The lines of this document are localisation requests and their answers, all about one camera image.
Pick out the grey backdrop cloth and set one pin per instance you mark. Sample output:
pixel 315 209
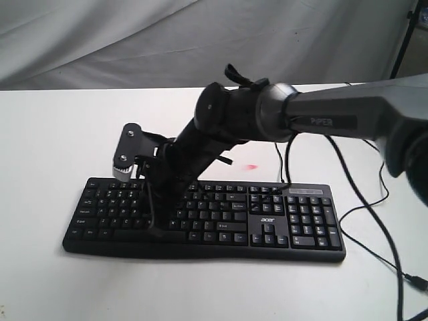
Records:
pixel 58 45

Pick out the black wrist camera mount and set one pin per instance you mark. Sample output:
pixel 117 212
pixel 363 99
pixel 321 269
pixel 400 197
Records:
pixel 146 150

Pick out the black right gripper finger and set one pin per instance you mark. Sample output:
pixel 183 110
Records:
pixel 164 205

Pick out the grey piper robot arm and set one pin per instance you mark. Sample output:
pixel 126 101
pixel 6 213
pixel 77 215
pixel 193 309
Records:
pixel 391 113

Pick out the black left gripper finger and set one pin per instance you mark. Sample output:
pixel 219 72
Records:
pixel 150 207

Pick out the black acer keyboard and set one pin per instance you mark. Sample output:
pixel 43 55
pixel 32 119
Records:
pixel 213 220

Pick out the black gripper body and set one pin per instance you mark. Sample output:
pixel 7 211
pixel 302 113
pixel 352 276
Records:
pixel 181 161

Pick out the black usb plug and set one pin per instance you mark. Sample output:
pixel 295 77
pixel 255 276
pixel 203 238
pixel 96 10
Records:
pixel 417 282

